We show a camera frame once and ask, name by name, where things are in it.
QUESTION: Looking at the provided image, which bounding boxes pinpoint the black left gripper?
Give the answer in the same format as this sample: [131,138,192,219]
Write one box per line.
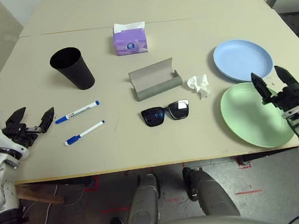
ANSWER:
[0,104,59,151]

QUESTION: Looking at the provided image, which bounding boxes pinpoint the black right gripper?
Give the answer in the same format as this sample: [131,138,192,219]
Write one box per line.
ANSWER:
[249,63,299,120]

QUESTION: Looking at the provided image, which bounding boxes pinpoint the green plate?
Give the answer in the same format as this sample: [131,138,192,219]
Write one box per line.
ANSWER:
[218,78,298,152]

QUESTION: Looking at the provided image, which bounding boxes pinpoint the white marker with blue cap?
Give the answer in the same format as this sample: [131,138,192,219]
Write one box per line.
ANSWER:
[53,99,103,125]
[62,120,107,147]

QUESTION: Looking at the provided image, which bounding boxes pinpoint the white tissue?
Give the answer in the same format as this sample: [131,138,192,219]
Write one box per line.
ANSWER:
[186,73,211,100]

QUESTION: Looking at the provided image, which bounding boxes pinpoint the black sunglasses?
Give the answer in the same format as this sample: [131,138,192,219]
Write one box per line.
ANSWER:
[140,99,192,130]

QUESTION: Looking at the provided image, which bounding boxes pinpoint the grey glasses case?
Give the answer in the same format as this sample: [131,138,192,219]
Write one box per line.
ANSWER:
[127,56,185,103]

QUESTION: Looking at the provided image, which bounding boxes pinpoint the blue plate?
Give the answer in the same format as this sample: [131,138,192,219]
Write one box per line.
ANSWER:
[211,35,275,85]

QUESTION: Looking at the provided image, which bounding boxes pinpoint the black plastic cup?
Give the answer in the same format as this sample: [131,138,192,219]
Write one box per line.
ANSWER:
[48,45,97,94]

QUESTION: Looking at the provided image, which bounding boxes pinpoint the wooden plank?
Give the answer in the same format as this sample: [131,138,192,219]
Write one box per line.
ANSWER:
[15,180,66,209]

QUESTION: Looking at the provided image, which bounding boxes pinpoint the black table foot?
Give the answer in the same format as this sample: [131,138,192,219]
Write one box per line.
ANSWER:
[80,174,101,190]

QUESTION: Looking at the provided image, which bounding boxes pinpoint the purple tissue pack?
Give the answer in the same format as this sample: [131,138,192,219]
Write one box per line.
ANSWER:
[111,20,150,57]

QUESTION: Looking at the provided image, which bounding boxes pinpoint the grey robot right leg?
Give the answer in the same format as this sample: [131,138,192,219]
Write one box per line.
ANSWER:
[181,162,241,223]

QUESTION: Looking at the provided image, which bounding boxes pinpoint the grey robot leg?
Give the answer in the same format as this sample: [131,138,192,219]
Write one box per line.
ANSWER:
[181,162,241,223]
[122,172,165,224]

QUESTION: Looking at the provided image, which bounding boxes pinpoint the grey robot left leg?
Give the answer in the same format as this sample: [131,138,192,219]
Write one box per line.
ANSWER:
[122,172,165,224]

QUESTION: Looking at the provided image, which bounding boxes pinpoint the white floor cable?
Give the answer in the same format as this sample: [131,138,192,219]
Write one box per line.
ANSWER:
[26,181,89,224]

